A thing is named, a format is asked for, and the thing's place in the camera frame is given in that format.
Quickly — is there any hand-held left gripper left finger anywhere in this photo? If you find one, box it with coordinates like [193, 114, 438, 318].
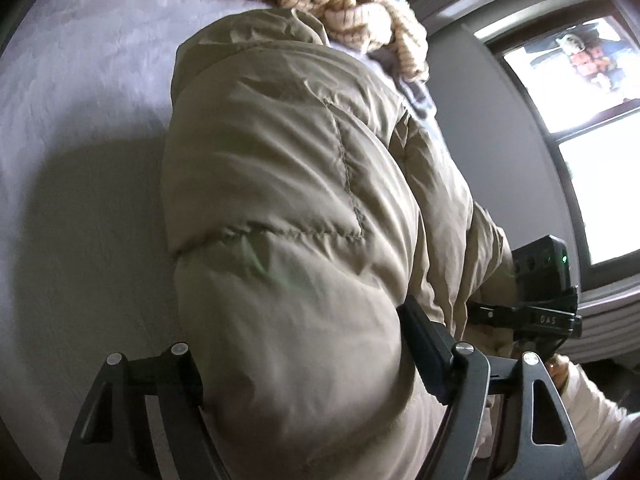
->
[59, 342, 232, 480]

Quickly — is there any beige puffer jacket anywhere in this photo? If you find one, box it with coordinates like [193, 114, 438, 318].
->
[161, 7, 521, 480]

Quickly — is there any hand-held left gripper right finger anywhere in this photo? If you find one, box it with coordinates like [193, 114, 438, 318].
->
[399, 295, 589, 480]

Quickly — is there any person's right hand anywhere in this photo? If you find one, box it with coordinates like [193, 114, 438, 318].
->
[546, 353, 572, 397]

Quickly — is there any cream chunky knit blanket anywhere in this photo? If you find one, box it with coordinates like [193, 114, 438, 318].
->
[234, 0, 431, 84]

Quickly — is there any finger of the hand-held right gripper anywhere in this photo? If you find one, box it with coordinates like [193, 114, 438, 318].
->
[467, 299, 526, 332]

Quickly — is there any window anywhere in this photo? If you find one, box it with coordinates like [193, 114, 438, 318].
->
[474, 15, 640, 267]

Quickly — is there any bed with lavender sheet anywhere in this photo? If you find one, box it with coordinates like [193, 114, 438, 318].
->
[0, 0, 443, 480]

